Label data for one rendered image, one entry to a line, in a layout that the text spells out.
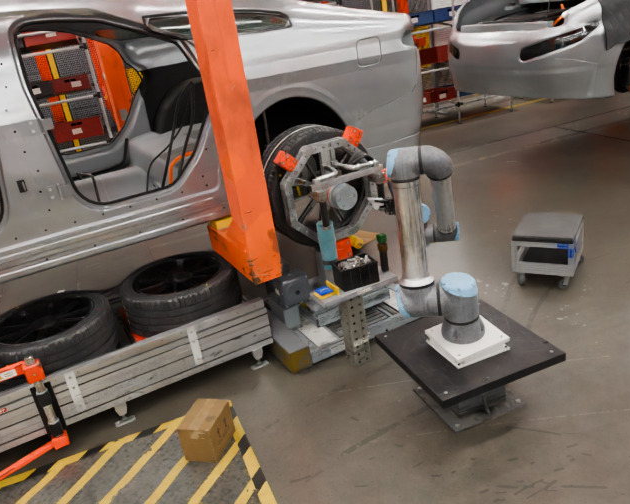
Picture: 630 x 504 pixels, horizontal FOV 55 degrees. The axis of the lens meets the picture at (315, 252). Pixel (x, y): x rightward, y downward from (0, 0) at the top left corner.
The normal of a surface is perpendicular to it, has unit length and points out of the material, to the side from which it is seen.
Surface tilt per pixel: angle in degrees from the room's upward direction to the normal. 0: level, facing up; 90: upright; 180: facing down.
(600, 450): 0
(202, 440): 90
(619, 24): 81
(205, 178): 90
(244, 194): 90
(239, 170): 90
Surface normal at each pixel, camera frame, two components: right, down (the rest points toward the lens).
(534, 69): -0.66, 0.40
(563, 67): -0.37, 0.42
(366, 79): 0.47, 0.28
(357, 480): -0.15, -0.91
